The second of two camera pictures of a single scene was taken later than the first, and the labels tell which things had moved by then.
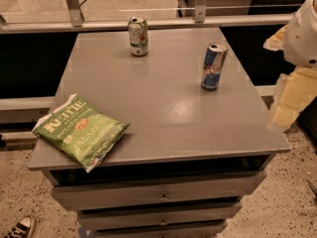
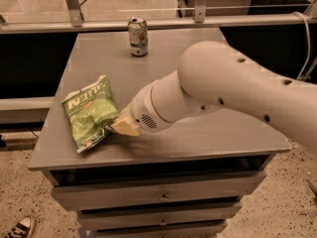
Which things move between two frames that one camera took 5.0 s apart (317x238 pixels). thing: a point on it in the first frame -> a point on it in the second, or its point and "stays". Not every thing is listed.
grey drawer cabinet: x=199 y=137 stays
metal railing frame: x=73 y=21 stays
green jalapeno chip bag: x=81 y=130 -> x=89 y=112
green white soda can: x=139 y=40 stays
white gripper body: x=301 y=42 -> x=143 y=111
